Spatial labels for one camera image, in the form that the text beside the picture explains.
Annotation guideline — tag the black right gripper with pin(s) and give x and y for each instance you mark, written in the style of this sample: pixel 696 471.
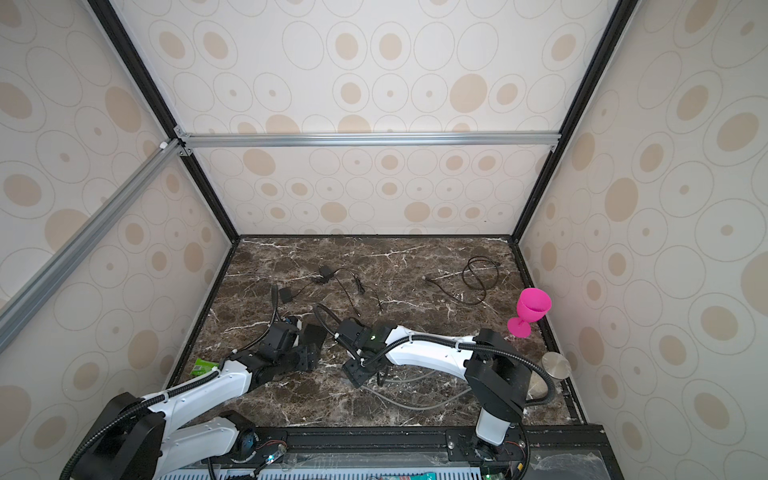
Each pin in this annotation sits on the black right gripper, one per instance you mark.
pixel 351 374

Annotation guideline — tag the black power adapter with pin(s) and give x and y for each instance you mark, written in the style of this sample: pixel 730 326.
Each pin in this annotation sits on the black power adapter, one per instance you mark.
pixel 326 273
pixel 286 295

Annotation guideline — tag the black vertical frame post right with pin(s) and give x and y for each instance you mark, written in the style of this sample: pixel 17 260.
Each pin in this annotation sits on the black vertical frame post right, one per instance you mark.
pixel 610 38

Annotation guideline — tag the silver diagonal aluminium bar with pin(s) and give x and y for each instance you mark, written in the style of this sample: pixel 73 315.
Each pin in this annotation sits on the silver diagonal aluminium bar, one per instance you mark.
pixel 17 313

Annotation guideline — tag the green snack packet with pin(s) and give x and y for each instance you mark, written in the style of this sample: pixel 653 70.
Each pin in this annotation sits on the green snack packet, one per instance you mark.
pixel 202 367

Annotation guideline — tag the pink plastic goblet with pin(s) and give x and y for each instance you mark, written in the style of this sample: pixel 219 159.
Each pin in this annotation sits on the pink plastic goblet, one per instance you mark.
pixel 532 305

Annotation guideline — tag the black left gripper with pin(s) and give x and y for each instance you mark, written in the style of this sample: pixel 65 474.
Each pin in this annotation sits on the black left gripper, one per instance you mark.
pixel 308 359

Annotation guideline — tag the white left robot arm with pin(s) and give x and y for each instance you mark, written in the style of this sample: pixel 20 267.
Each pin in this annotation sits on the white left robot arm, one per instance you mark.
pixel 148 437

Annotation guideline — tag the silver horizontal aluminium bar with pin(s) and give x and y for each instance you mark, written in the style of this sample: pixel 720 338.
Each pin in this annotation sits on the silver horizontal aluminium bar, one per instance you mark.
pixel 386 139

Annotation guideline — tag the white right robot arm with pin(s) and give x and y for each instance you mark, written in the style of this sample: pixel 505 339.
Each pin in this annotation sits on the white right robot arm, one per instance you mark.
pixel 504 382

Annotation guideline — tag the black vertical frame post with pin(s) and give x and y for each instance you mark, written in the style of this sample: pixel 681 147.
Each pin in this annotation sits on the black vertical frame post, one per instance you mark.
pixel 107 17
pixel 610 38

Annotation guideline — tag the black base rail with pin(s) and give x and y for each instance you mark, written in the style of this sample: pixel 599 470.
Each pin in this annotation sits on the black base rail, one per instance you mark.
pixel 457 442

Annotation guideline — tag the black vertical frame post left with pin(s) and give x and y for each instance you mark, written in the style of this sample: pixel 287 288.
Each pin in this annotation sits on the black vertical frame post left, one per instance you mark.
pixel 107 17

